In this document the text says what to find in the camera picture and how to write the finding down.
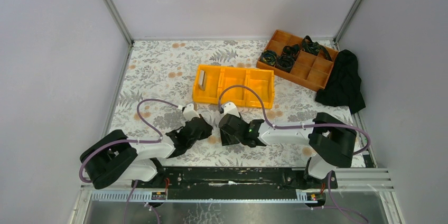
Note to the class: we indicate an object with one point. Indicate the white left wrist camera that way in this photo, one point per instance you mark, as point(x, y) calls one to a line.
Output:
point(189, 111)

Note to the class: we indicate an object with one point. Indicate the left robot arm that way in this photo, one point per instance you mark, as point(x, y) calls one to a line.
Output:
point(117, 158)

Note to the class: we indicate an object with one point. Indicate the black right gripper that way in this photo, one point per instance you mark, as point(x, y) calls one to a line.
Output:
point(229, 128)

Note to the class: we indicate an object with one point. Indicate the dark green rolled tie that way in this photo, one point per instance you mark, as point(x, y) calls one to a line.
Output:
point(314, 48)

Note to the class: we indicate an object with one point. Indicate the black cloth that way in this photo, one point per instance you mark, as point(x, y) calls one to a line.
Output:
point(343, 87)

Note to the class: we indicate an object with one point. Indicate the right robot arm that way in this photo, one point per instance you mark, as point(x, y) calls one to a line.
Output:
point(332, 140)

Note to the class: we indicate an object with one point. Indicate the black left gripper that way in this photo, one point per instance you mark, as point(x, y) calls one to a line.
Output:
point(197, 128)

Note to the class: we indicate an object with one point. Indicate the dark floral rolled tie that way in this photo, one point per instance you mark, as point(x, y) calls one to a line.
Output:
point(285, 63)

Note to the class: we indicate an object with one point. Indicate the black rolled tie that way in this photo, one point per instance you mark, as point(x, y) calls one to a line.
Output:
point(291, 51)

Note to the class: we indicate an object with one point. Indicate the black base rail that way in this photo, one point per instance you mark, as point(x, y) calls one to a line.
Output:
point(239, 179)

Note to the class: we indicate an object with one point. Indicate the wooden compartment organizer tray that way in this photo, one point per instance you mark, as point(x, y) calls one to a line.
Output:
point(309, 71)

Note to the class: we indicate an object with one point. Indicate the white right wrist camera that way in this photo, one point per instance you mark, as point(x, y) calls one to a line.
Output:
point(229, 108)

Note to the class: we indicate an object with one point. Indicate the yellow plastic divided bin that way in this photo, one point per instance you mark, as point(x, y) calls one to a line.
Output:
point(240, 85)

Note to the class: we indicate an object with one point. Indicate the floral patterned table mat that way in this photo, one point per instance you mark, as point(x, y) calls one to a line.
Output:
point(161, 74)

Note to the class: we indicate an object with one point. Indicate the blue yellow rolled tie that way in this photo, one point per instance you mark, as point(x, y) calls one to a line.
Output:
point(269, 57)

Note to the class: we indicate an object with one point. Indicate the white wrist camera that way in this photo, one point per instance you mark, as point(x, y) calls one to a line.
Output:
point(229, 108)
point(189, 111)

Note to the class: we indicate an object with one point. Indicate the grey card in bin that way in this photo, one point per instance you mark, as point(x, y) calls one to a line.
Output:
point(202, 80)

